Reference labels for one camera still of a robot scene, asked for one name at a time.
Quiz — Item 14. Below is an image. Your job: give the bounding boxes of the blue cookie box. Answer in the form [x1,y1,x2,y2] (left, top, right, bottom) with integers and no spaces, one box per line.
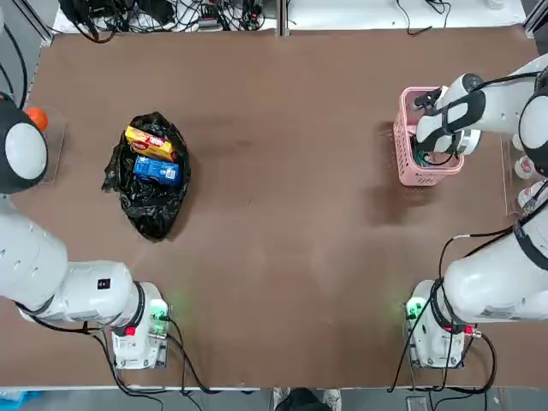
[133,154,181,186]

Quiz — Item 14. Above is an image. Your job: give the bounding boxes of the person's leg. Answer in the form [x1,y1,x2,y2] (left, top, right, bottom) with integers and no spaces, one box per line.
[276,387,329,411]

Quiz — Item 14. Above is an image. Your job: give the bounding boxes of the pink plastic basket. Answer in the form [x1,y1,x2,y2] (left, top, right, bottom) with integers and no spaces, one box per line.
[393,86,466,188]

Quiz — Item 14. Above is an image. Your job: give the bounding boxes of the clear acrylic bottle stand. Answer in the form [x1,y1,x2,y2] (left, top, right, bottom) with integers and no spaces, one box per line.
[499,132,548,217]

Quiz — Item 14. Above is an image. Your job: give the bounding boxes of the clear acrylic fruit stand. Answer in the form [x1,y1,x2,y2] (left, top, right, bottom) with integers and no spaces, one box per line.
[25,115,69,185]

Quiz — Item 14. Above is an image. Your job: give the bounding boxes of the black plastic bag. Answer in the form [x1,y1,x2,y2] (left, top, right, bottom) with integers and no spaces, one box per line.
[101,111,192,243]

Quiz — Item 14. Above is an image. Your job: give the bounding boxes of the black cable with metal connector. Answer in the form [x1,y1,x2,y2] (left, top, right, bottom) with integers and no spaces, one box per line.
[438,229,521,283]
[0,19,30,110]

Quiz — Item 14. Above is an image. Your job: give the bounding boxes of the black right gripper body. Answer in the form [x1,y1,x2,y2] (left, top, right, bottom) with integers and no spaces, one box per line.
[432,133,463,158]

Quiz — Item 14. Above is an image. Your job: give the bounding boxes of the black arm base cable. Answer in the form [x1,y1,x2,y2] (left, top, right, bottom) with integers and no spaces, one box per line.
[164,314,262,395]
[387,327,497,394]

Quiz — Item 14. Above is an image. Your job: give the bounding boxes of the orange fruit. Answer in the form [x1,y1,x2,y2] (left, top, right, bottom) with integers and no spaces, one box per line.
[24,107,49,132]

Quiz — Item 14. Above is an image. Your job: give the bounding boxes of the black loose cable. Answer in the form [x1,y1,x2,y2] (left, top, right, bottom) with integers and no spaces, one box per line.
[394,0,453,38]

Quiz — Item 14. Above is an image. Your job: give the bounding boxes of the black cable bundle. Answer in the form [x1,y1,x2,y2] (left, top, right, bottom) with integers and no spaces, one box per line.
[55,0,275,44]

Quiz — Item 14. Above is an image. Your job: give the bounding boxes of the aluminium frame post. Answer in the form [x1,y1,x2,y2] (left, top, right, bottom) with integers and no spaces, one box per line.
[25,0,56,44]
[524,0,548,38]
[277,0,289,38]

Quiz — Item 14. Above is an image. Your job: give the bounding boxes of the long yellow snack packet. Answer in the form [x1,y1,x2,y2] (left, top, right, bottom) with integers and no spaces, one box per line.
[124,125,179,162]

